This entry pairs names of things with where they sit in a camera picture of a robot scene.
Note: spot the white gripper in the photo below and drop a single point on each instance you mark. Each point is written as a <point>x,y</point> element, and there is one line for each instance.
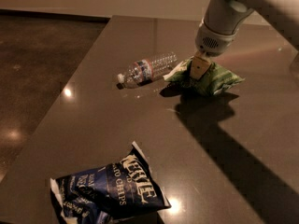
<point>212,42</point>

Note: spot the green jalapeno chip bag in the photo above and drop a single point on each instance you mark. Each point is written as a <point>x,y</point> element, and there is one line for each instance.
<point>214,81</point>

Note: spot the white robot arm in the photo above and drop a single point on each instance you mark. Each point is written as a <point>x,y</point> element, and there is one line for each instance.
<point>283,15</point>

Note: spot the clear plastic water bottle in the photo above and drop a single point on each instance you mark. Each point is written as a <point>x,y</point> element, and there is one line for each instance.
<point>147,70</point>

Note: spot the blue Kettle chip bag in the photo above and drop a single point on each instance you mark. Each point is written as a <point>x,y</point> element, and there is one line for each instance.
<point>108,194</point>

